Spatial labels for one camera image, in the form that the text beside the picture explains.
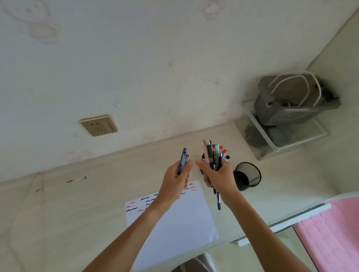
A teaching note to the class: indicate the pink mattress sheet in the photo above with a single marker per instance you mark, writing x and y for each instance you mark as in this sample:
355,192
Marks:
333,238

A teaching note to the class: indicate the black click pen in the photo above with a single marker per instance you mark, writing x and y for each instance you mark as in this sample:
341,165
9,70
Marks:
213,157

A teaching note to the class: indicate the blue slim pen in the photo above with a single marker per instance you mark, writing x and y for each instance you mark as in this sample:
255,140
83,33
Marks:
183,157

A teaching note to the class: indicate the person's right forearm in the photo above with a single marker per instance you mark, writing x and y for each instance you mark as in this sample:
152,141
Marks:
263,235

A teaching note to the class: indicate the clear acrylic rack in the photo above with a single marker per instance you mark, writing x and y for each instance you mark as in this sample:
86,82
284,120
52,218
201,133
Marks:
303,137

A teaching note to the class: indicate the person's left hand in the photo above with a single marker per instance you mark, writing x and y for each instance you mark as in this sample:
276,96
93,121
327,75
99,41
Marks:
174,187

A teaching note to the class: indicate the pile of assorted pens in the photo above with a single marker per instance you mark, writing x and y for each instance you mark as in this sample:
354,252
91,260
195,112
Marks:
221,147

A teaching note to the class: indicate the person's right hand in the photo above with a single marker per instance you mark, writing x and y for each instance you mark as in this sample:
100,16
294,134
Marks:
221,179

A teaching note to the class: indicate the black mesh cup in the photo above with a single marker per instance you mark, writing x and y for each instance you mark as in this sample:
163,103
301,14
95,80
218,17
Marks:
202,156
244,182

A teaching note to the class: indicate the gold wall socket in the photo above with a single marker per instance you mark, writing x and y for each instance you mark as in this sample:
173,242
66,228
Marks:
98,125

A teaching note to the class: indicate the light wooden table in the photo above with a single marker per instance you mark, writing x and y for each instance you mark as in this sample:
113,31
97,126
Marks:
84,210

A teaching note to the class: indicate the paper-wrapped chopsticks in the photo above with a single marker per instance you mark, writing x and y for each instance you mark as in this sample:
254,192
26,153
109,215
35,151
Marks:
61,183

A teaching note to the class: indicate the black gel pen clear grip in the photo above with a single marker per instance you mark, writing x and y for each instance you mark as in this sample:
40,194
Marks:
220,161

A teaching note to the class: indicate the black slim pen silver tip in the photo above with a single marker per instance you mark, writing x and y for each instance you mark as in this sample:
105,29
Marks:
218,201
214,192

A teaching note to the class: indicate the white paper sheet with squiggles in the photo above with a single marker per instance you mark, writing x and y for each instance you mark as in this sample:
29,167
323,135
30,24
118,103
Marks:
182,224

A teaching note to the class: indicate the person's left forearm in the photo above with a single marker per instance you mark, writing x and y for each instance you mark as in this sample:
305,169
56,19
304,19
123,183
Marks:
131,238

